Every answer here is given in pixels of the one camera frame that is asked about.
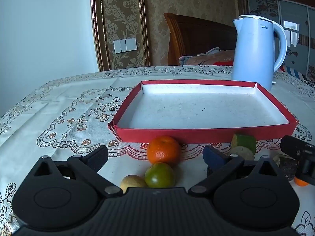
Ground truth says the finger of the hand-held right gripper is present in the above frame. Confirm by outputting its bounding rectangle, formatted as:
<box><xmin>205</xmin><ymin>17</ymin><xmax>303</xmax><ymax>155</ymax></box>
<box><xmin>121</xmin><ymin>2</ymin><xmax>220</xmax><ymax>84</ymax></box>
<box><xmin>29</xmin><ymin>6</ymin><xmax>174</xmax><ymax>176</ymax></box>
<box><xmin>281</xmin><ymin>135</ymin><xmax>315</xmax><ymax>180</ymax></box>

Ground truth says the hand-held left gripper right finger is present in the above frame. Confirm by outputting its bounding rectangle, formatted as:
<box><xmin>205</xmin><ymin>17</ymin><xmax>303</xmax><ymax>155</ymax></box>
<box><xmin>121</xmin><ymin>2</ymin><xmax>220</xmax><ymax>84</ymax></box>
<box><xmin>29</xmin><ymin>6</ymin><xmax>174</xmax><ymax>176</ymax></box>
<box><xmin>188</xmin><ymin>145</ymin><xmax>280</xmax><ymax>197</ymax></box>

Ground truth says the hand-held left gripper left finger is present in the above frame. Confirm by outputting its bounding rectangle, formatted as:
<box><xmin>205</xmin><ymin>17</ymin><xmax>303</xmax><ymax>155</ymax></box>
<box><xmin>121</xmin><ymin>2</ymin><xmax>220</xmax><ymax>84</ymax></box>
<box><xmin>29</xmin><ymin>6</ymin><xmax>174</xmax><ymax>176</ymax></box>
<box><xmin>33</xmin><ymin>145</ymin><xmax>123</xmax><ymax>197</ymax></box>

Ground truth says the green cucumber piece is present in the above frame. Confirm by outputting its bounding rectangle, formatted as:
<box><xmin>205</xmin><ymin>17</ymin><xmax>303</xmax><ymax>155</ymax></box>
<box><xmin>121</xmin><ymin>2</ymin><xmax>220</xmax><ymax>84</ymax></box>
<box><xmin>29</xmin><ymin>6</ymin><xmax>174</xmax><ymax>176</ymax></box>
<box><xmin>231</xmin><ymin>133</ymin><xmax>257</xmax><ymax>154</ymax></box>

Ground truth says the orange mandarin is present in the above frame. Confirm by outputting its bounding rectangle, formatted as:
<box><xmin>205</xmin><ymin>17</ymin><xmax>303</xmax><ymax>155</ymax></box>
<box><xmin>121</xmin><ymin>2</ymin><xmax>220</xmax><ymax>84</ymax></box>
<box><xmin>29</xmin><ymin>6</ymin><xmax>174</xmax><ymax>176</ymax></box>
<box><xmin>294</xmin><ymin>176</ymin><xmax>309</xmax><ymax>186</ymax></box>
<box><xmin>147</xmin><ymin>136</ymin><xmax>181</xmax><ymax>165</ymax></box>

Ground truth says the small brown longan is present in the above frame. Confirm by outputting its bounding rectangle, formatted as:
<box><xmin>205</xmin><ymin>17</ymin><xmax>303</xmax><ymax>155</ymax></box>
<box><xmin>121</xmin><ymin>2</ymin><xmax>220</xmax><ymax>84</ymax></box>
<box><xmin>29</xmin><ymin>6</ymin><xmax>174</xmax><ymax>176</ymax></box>
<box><xmin>120</xmin><ymin>175</ymin><xmax>147</xmax><ymax>193</ymax></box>

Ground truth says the red cardboard tray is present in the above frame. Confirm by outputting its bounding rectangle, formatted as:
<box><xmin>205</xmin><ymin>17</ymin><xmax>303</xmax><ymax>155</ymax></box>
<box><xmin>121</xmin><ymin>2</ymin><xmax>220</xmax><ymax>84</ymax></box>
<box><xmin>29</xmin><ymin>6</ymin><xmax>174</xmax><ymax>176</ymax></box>
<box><xmin>108</xmin><ymin>80</ymin><xmax>298</xmax><ymax>143</ymax></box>

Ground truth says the green tomato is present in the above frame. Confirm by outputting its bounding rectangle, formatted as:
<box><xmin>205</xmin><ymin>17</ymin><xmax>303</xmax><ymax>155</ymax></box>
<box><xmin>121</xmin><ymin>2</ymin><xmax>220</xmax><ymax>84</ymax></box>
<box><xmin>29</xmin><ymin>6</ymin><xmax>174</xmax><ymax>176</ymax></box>
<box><xmin>144</xmin><ymin>162</ymin><xmax>176</xmax><ymax>188</ymax></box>

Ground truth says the floral lace tablecloth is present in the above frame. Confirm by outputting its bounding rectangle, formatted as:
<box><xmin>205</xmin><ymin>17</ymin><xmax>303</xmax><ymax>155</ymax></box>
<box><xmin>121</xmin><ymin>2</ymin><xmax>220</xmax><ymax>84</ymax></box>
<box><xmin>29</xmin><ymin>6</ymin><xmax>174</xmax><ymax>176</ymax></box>
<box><xmin>0</xmin><ymin>65</ymin><xmax>315</xmax><ymax>236</ymax></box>

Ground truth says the striped bedding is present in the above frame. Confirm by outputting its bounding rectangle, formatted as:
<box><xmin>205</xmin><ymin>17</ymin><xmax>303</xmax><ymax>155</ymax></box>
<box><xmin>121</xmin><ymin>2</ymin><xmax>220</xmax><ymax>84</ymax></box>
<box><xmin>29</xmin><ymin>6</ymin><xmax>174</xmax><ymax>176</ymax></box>
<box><xmin>279</xmin><ymin>64</ymin><xmax>315</xmax><ymax>89</ymax></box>

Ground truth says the patterned blanket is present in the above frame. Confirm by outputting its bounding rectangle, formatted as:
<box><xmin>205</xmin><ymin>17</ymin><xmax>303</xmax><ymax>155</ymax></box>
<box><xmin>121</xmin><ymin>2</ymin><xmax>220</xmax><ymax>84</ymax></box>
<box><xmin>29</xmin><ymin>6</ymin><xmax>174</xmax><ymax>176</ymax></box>
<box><xmin>178</xmin><ymin>47</ymin><xmax>235</xmax><ymax>66</ymax></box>

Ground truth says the white electric kettle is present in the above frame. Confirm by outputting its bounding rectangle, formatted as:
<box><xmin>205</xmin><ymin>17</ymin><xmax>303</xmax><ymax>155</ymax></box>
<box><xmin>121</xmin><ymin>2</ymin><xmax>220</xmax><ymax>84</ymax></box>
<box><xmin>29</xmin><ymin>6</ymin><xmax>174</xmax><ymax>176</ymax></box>
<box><xmin>231</xmin><ymin>15</ymin><xmax>288</xmax><ymax>91</ymax></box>

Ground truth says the wooden chair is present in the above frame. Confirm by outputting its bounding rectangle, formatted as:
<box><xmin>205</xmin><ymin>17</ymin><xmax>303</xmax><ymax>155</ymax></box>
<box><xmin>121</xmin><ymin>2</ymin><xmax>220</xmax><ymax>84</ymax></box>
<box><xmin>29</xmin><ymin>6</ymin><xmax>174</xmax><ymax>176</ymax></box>
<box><xmin>164</xmin><ymin>12</ymin><xmax>238</xmax><ymax>65</ymax></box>

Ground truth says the floral sliding-door wardrobe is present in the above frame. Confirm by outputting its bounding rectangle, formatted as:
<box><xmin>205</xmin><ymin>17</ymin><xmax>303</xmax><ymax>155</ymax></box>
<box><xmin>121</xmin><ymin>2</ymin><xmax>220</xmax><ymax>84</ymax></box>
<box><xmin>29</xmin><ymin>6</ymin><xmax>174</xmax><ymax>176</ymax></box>
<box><xmin>242</xmin><ymin>0</ymin><xmax>315</xmax><ymax>79</ymax></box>

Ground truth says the white wall switch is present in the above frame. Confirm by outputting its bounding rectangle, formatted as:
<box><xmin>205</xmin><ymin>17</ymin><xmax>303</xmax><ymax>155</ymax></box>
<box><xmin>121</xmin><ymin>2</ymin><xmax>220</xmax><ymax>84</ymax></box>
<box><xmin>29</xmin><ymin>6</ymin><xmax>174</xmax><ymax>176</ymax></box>
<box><xmin>113</xmin><ymin>38</ymin><xmax>137</xmax><ymax>54</ymax></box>

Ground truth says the golden wall moulding frame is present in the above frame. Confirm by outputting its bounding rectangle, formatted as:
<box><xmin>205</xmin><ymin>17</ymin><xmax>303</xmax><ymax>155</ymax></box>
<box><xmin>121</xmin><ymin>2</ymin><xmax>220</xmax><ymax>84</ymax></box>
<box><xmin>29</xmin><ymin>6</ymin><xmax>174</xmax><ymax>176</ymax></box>
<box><xmin>90</xmin><ymin>0</ymin><xmax>151</xmax><ymax>72</ymax></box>

